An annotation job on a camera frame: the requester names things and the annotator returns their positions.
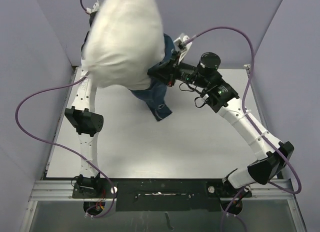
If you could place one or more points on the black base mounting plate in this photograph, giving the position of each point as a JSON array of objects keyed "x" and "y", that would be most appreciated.
[{"x": 160, "y": 195}]

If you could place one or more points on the white pillow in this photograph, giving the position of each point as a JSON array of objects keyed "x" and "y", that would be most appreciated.
[{"x": 126, "y": 39}]

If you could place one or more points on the dark blue embroidered pillowcase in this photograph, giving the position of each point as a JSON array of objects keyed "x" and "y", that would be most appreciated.
[{"x": 154, "y": 96}]

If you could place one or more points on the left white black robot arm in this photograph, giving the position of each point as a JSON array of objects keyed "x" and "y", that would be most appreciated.
[{"x": 87, "y": 124}]

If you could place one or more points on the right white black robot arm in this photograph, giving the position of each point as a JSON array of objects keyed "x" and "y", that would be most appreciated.
[{"x": 271, "y": 154}]

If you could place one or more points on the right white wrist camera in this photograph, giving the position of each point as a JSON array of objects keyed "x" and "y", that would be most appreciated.
[{"x": 183, "y": 46}]

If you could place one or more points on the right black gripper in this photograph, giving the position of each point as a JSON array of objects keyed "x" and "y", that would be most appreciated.
[{"x": 169, "y": 70}]

